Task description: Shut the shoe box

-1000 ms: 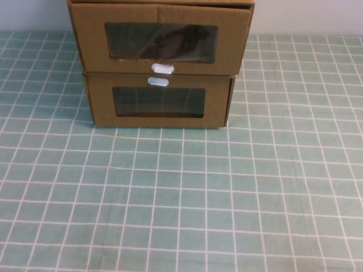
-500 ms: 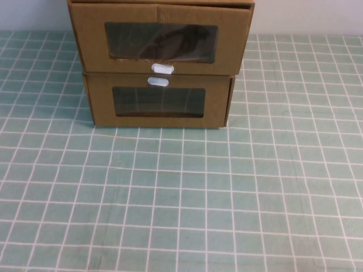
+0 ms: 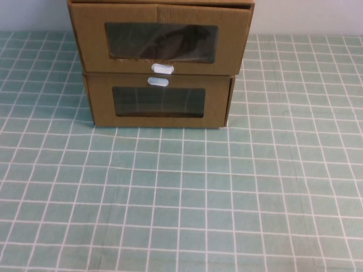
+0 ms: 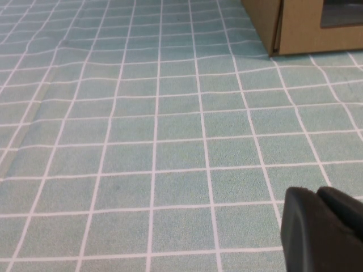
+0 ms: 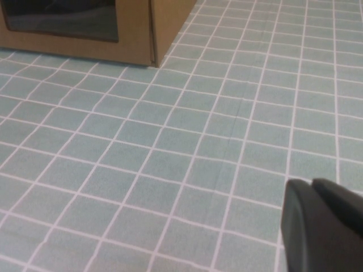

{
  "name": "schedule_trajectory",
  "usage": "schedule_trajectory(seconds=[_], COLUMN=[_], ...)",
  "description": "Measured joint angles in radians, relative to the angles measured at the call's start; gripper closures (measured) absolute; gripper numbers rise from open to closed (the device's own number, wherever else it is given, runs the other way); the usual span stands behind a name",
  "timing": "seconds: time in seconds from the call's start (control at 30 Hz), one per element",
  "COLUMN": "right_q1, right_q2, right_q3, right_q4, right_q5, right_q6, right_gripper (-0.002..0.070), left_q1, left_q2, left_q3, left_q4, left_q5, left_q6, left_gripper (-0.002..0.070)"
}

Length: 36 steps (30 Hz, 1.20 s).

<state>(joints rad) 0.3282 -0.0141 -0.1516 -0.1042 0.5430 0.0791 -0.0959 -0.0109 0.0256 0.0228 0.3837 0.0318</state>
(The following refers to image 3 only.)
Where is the green checkered tablecloth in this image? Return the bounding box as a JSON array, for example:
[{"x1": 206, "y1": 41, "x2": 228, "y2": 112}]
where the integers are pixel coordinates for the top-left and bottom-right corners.
[{"x1": 0, "y1": 30, "x2": 363, "y2": 272}]

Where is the white plastic drawer handle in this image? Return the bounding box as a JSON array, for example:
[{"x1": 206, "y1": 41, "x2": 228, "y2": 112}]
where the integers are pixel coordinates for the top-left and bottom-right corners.
[
  {"x1": 146, "y1": 75, "x2": 170, "y2": 88},
  {"x1": 150, "y1": 62, "x2": 175, "y2": 75}
]

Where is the cardboard drawer with window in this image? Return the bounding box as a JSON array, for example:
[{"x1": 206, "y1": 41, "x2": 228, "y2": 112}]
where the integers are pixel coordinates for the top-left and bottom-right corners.
[
  {"x1": 69, "y1": 3, "x2": 252, "y2": 76},
  {"x1": 86, "y1": 74, "x2": 231, "y2": 129}
]

